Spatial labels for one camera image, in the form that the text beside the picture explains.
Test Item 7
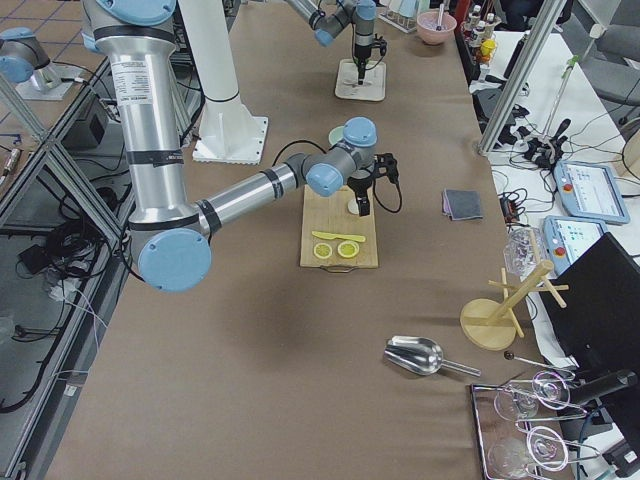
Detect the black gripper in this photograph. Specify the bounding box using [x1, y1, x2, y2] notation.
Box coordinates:
[353, 43, 370, 85]
[348, 169, 373, 217]

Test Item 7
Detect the white round bun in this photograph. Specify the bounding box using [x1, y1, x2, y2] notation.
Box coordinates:
[347, 199, 359, 215]

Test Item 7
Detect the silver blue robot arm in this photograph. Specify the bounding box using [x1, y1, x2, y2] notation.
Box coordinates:
[287, 0, 386, 85]
[83, 1, 377, 292]

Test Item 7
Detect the light green ceramic bowl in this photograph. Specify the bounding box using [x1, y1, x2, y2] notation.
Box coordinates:
[328, 125, 344, 147]

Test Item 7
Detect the pink bowl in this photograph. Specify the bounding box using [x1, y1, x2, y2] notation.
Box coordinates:
[416, 11, 457, 45]

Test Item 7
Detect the cream rabbit tray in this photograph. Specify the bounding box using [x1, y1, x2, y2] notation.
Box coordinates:
[334, 59, 386, 102]

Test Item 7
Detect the wooden cutting board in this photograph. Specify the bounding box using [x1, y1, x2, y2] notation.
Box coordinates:
[299, 186, 379, 272]

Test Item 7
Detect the yellow plastic knife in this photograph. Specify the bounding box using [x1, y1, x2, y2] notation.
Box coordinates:
[311, 230, 366, 243]

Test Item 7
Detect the right lemon slice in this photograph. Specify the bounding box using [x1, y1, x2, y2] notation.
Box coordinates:
[337, 240, 360, 259]

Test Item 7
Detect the lemon slice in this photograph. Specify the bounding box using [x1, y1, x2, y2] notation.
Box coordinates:
[337, 240, 360, 259]
[313, 242, 333, 260]

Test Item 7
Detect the left lemon slice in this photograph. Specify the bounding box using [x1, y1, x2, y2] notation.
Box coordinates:
[313, 242, 333, 260]

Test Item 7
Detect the folded grey cloth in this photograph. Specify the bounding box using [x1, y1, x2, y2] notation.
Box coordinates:
[442, 189, 483, 221]

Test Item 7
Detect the clear plastic container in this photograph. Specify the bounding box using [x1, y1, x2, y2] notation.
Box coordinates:
[503, 227, 548, 277]

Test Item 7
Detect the metal scoop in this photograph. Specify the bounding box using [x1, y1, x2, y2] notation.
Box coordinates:
[384, 335, 482, 377]

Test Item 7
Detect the wooden mug tree stand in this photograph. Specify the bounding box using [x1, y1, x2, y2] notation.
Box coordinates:
[460, 258, 569, 351]

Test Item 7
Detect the lower blue teach pendant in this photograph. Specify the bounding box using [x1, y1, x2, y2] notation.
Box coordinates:
[542, 216, 608, 275]

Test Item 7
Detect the blue teach pendant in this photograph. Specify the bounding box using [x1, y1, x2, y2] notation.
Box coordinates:
[553, 160, 630, 225]
[542, 216, 608, 275]

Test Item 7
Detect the upper blue teach pendant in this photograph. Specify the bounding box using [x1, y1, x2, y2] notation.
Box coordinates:
[553, 160, 630, 225]

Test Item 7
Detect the black monitor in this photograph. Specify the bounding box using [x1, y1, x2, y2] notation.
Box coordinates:
[541, 233, 639, 453]

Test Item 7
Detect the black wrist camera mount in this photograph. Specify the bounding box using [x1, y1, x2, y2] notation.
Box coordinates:
[373, 153, 399, 185]
[371, 34, 387, 58]

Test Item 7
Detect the black camera cable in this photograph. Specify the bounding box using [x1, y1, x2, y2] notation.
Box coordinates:
[272, 139, 404, 214]
[317, 0, 389, 71]

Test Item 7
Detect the white camera pole base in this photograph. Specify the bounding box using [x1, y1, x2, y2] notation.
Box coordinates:
[179, 0, 268, 165]

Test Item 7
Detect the aluminium frame post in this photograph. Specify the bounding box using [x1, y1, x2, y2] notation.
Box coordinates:
[477, 0, 566, 157]

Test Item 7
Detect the wire glass rack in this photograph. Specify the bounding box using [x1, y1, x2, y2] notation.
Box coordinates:
[470, 370, 600, 479]

